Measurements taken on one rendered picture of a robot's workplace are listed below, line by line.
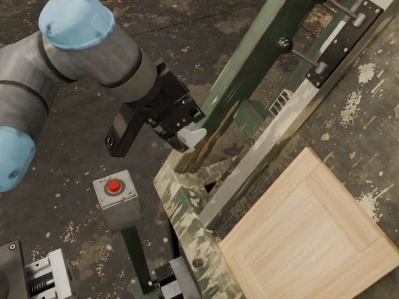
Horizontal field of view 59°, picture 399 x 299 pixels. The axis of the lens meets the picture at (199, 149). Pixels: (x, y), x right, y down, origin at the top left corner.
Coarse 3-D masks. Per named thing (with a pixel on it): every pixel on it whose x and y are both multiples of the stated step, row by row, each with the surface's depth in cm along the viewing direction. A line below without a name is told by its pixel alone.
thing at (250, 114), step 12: (348, 0) 87; (336, 24) 89; (324, 36) 92; (312, 48) 94; (300, 72) 96; (288, 84) 99; (276, 96) 102; (240, 108) 110; (252, 108) 107; (264, 108) 111; (240, 120) 110; (252, 120) 106; (252, 132) 106
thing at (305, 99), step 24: (384, 0) 71; (384, 24) 74; (360, 48) 76; (336, 72) 79; (312, 96) 82; (288, 120) 87; (264, 144) 92; (240, 168) 98; (216, 192) 105; (240, 192) 100; (216, 216) 104
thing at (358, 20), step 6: (312, 0) 72; (318, 0) 70; (324, 0) 70; (330, 0) 71; (336, 6) 72; (342, 6) 72; (348, 12) 72; (360, 12) 73; (354, 18) 73; (360, 18) 73; (366, 18) 73; (354, 24) 74; (360, 24) 73
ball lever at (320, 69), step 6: (276, 42) 77; (282, 42) 75; (288, 42) 75; (276, 48) 77; (282, 48) 76; (288, 48) 75; (282, 54) 77; (294, 54) 78; (300, 54) 78; (306, 60) 78; (312, 60) 78; (318, 66) 79; (324, 66) 78; (318, 72) 79
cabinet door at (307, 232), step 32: (320, 160) 83; (288, 192) 88; (320, 192) 81; (256, 224) 95; (288, 224) 87; (320, 224) 81; (352, 224) 75; (224, 256) 103; (256, 256) 94; (288, 256) 87; (320, 256) 80; (352, 256) 74; (384, 256) 69; (256, 288) 93; (288, 288) 86; (320, 288) 79; (352, 288) 74
